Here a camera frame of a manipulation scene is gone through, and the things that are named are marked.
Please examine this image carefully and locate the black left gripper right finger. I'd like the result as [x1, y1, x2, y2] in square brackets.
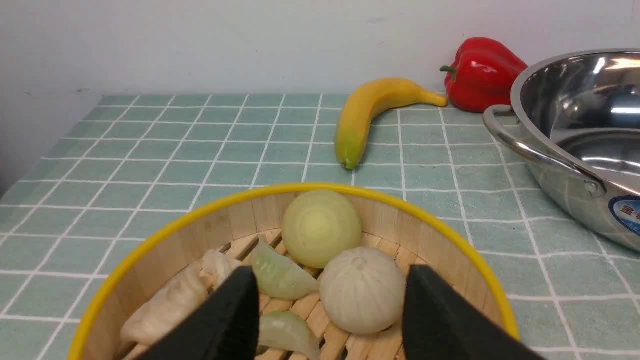
[402, 265, 542, 360]

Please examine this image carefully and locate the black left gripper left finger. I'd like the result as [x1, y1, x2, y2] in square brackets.
[138, 266, 259, 360]

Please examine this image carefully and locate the yellow rimmed bamboo steamer basket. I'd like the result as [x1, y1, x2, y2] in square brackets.
[67, 182, 521, 360]

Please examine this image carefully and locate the stainless steel pot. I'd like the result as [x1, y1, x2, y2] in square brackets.
[482, 48, 640, 251]

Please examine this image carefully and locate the small pale green dumpling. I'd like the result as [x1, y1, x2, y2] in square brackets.
[258, 311, 322, 360]

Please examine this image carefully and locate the white folded dumpling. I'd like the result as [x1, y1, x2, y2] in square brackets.
[119, 249, 242, 346]

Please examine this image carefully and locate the white pleated round bun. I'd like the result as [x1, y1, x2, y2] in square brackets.
[319, 247, 407, 335]

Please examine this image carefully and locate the pale green round bun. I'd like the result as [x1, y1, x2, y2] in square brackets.
[281, 189, 362, 269]

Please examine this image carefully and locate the green checkered tablecloth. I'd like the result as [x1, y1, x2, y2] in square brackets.
[1, 94, 639, 360]

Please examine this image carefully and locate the yellow plastic banana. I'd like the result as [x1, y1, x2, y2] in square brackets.
[334, 77, 448, 170]

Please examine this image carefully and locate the red plastic bell pepper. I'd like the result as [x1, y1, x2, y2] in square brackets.
[439, 37, 528, 113]

